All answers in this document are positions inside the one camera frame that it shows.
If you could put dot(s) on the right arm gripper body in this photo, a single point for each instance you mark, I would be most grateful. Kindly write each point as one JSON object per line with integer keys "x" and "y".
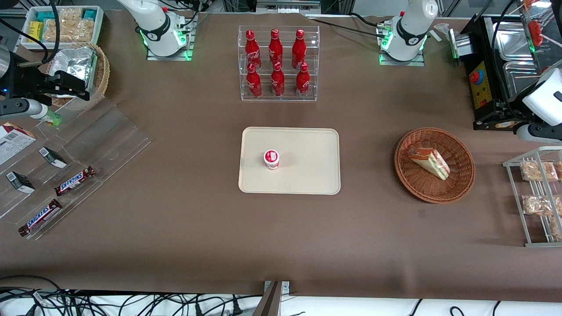
{"x": 27, "y": 81}

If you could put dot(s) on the triangle sandwich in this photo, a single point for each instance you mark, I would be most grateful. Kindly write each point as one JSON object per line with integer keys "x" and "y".
{"x": 432, "y": 164}

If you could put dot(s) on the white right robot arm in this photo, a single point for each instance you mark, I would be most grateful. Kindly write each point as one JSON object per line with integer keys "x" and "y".
{"x": 153, "y": 26}

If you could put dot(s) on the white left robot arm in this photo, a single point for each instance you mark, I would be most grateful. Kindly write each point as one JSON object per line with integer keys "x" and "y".
{"x": 408, "y": 26}

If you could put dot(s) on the light tan wicker basket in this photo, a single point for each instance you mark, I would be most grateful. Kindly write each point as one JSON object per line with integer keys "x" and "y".
{"x": 103, "y": 74}

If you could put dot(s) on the beige plastic tray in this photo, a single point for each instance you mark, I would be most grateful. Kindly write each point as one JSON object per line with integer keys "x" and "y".
{"x": 307, "y": 166}

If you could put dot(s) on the dark brown wicker basket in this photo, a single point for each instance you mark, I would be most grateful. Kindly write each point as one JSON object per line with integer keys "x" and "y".
{"x": 459, "y": 177}

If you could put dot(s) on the silver foil snack bag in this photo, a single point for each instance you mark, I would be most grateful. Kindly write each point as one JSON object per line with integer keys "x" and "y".
{"x": 74, "y": 61}

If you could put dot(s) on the green bottle white cap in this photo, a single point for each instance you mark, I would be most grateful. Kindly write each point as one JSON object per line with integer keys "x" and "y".
{"x": 52, "y": 118}

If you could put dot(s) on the yellow snack box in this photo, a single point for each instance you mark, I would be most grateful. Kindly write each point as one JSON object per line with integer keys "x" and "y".
{"x": 36, "y": 31}

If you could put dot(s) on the clear cracker packet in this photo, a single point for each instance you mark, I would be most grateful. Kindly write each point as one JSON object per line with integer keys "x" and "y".
{"x": 69, "y": 14}
{"x": 83, "y": 30}
{"x": 56, "y": 30}

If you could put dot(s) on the white plastic bin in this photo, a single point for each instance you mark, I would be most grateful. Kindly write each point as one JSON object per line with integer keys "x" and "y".
{"x": 100, "y": 30}

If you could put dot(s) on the white printed carton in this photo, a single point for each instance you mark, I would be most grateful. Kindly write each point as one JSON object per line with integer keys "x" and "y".
{"x": 13, "y": 145}

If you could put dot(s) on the teal snack box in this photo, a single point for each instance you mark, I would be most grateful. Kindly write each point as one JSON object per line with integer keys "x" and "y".
{"x": 89, "y": 14}
{"x": 45, "y": 16}

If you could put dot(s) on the clear acrylic stepped display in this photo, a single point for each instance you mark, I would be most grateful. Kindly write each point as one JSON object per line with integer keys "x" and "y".
{"x": 109, "y": 145}

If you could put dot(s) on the small black white box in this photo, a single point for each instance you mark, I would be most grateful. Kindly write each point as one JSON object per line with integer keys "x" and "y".
{"x": 52, "y": 157}
{"x": 19, "y": 182}

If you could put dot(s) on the brown Snickers bar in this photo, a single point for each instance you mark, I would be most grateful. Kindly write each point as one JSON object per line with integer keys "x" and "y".
{"x": 40, "y": 217}
{"x": 74, "y": 181}

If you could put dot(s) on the red cola bottle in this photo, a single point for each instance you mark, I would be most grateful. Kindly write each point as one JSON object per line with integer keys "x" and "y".
{"x": 275, "y": 46}
{"x": 251, "y": 49}
{"x": 302, "y": 82}
{"x": 253, "y": 82}
{"x": 299, "y": 47}
{"x": 277, "y": 81}

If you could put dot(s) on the brown table cover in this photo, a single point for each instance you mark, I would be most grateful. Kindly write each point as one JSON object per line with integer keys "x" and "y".
{"x": 197, "y": 219}

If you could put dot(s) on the red white yogurt cup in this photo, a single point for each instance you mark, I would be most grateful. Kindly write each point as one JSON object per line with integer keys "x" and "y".
{"x": 271, "y": 160}

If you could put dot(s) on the clear acrylic bottle rack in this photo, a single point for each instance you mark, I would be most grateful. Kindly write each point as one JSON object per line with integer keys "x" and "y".
{"x": 314, "y": 52}

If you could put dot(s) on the clear plastic wrapper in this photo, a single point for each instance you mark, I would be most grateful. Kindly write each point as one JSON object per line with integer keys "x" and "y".
{"x": 443, "y": 30}

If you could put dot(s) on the black machine with yellow panel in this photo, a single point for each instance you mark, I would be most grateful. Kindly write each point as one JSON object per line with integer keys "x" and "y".
{"x": 480, "y": 48}

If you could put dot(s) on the red sausage on stick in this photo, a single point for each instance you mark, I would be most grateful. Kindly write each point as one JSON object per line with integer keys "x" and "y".
{"x": 535, "y": 33}

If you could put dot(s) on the clear bag of brown snacks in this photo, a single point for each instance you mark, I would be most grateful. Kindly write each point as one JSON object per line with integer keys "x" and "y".
{"x": 538, "y": 171}
{"x": 556, "y": 228}
{"x": 560, "y": 169}
{"x": 538, "y": 205}

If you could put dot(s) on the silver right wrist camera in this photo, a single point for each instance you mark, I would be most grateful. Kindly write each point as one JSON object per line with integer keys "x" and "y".
{"x": 22, "y": 109}

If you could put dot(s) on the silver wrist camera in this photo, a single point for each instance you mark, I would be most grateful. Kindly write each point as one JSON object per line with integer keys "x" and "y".
{"x": 22, "y": 109}
{"x": 540, "y": 133}

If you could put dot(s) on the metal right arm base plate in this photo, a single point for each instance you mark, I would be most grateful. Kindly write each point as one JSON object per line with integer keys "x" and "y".
{"x": 186, "y": 52}

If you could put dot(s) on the aluminium frame structure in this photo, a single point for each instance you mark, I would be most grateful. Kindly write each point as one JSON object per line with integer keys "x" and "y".
{"x": 285, "y": 5}

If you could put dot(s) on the grey metal bracket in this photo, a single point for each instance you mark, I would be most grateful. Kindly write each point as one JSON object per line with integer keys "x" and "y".
{"x": 270, "y": 303}

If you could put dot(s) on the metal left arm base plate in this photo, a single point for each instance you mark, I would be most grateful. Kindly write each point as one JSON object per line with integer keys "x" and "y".
{"x": 386, "y": 61}

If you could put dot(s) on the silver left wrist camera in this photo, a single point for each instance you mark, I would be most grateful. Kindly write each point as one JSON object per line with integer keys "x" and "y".
{"x": 540, "y": 133}

